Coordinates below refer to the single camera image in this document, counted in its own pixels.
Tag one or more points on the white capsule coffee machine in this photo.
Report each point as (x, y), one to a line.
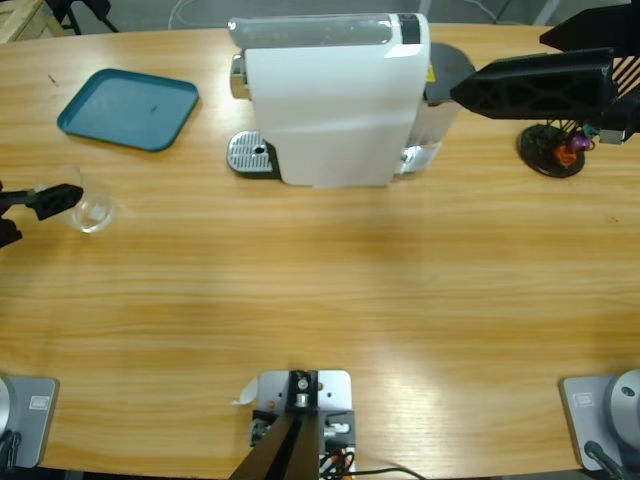
(330, 115)

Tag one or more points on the clear water tank dark lid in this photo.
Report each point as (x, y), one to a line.
(442, 70)

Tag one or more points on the orange coffee capsule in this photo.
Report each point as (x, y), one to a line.
(565, 156)

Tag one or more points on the black capsule holder with rods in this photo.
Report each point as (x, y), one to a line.
(537, 145)

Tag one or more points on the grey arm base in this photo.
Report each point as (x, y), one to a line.
(35, 415)
(585, 415)

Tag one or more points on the teal plastic tray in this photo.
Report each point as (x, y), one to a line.
(125, 107)

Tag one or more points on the teal coffee capsule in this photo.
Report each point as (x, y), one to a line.
(590, 131)

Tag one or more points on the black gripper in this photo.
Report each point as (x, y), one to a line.
(7, 234)
(625, 117)

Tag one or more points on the clear drinking glass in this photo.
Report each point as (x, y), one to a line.
(95, 215)

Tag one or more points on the black chair legs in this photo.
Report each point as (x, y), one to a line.
(100, 6)

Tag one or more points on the purple coffee capsule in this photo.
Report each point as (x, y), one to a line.
(580, 142)

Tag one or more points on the grey metal frame leg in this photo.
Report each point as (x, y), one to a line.
(545, 14)

